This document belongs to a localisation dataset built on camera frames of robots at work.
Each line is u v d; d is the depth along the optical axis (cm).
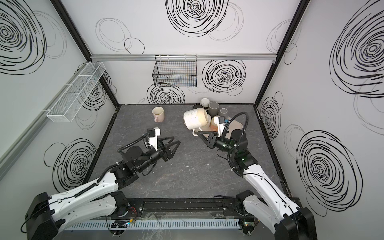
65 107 72
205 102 111
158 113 103
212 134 63
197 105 109
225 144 62
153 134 59
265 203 47
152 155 60
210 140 62
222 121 63
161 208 75
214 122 64
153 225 77
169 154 61
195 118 64
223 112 102
